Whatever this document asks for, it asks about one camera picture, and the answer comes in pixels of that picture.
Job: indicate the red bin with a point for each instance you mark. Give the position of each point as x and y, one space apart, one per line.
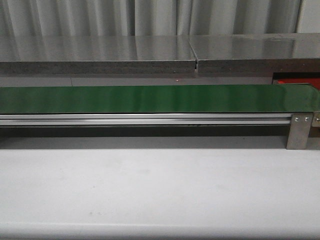
314 82

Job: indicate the right grey stone countertop slab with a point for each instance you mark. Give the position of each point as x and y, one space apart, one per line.
257 53

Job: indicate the grey stone countertop slab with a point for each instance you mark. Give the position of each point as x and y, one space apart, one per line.
257 53
95 55

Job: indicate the aluminium conveyor side rail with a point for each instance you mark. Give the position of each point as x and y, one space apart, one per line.
143 119

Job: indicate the grey pleated curtain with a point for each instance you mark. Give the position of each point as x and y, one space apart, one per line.
147 17

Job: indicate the green conveyor belt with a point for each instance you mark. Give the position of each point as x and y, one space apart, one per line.
278 98

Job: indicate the steel conveyor support bracket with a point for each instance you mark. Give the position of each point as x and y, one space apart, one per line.
299 130

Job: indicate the left grey stone countertop slab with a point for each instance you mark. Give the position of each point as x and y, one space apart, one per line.
95 55

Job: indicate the steel bracket at belt end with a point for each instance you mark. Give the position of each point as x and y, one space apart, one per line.
316 120

